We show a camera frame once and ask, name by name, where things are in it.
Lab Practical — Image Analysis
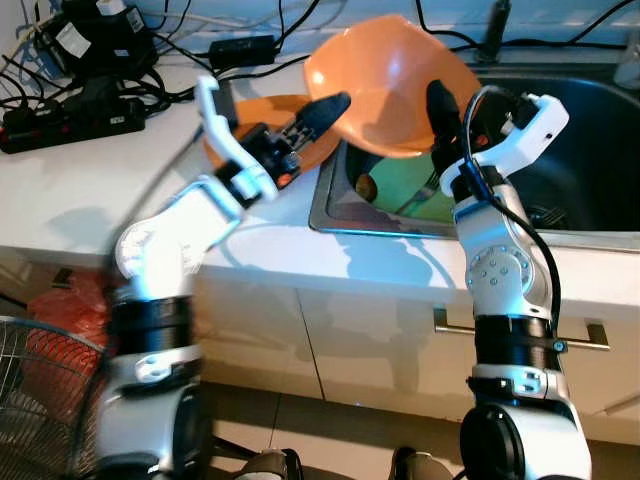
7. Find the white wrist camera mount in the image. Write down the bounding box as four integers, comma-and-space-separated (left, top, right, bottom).
193, 75, 280, 202
440, 95, 572, 197

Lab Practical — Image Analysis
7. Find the white kitchen cabinet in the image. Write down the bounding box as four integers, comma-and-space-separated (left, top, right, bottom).
0, 255, 640, 446

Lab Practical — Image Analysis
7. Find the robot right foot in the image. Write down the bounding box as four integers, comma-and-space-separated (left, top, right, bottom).
390, 447, 462, 480

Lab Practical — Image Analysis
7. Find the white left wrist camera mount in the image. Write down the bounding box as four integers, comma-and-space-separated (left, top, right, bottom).
193, 75, 280, 202

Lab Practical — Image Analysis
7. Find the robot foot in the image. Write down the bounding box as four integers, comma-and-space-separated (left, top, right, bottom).
390, 447, 462, 480
240, 448, 302, 480

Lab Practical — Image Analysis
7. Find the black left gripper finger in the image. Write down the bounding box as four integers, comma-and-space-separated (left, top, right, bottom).
288, 92, 353, 143

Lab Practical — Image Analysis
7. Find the black adapter with white labels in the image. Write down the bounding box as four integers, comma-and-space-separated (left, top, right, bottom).
45, 0, 160, 82

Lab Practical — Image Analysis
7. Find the slim black power adapter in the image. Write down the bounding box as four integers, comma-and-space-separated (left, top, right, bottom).
207, 35, 280, 72

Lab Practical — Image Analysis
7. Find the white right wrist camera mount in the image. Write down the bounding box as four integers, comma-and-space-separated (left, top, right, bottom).
440, 95, 572, 197

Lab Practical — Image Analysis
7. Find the orange plastic bowl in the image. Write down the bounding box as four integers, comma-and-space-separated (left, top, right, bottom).
303, 13, 485, 160

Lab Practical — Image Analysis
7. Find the black faucet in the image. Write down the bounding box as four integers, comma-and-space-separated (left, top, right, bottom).
480, 0, 514, 62

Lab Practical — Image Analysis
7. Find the green plastic plate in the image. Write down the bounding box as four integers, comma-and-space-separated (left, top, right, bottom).
350, 155, 462, 224

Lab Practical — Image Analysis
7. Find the stainless steel sink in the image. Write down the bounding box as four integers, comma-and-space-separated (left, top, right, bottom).
308, 65, 640, 252

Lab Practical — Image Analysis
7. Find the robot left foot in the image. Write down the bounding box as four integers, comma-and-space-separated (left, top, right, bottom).
240, 448, 302, 480

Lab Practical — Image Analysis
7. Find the orange plastic plate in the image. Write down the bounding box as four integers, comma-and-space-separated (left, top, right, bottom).
203, 93, 342, 174

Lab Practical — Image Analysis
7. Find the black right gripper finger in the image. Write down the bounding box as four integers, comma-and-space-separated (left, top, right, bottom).
425, 80, 467, 158

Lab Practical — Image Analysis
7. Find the silver drawer handle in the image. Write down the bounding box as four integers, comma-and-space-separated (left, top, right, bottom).
432, 307, 612, 352

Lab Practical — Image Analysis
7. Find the black power brick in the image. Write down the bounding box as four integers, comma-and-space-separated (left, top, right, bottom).
82, 76, 128, 112

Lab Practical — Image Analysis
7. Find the wire fan grille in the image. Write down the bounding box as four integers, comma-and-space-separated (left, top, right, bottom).
0, 315, 109, 480

